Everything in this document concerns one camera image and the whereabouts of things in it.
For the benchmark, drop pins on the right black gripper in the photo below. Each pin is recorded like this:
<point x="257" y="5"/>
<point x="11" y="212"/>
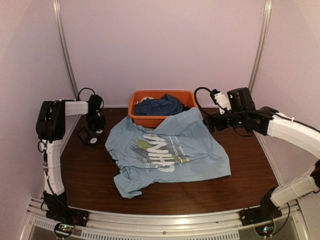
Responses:
<point x="210" y="125"/>

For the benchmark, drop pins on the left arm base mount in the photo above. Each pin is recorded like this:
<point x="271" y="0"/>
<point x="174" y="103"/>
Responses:
<point x="68" y="216"/>

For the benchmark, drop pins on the orange plastic basin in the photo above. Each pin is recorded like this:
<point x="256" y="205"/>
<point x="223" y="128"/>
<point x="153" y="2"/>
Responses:
<point x="184" y="96"/>

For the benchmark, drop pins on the left aluminium corner post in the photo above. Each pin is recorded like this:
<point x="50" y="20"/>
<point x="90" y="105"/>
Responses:
<point x="64" y="47"/>

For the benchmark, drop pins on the right aluminium corner post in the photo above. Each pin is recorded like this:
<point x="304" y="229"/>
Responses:
<point x="263" y="35"/>

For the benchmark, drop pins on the dark blue garment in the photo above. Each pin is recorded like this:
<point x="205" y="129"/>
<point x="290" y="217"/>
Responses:
<point x="166" y="106"/>

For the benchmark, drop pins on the black open brooch case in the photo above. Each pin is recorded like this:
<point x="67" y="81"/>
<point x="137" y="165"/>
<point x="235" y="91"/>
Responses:
<point x="84" y="136"/>

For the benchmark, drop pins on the light blue printed t-shirt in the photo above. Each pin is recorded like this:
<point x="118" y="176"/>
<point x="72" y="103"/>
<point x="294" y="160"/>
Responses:
<point x="180" y="149"/>

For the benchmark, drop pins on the aluminium corner post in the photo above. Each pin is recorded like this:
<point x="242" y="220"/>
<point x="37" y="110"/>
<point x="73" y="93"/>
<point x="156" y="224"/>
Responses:
<point x="263" y="35"/>
<point x="64" y="47"/>

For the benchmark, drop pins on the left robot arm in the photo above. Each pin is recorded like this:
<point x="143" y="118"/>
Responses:
<point x="51" y="129"/>

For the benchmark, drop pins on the aluminium front rail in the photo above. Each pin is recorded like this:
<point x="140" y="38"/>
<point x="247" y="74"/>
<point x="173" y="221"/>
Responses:
<point x="223" y="225"/>

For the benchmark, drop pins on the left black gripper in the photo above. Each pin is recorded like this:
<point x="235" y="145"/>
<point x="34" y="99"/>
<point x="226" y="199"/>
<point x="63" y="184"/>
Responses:
<point x="101" y="126"/>

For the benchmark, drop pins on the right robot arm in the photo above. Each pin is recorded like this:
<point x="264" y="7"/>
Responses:
<point x="292" y="147"/>

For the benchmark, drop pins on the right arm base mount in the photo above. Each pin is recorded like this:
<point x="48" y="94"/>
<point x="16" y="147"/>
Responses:
<point x="259" y="214"/>

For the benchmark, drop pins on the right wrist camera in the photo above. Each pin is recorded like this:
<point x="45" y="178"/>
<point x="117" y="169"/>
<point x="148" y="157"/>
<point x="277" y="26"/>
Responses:
<point x="221" y="101"/>

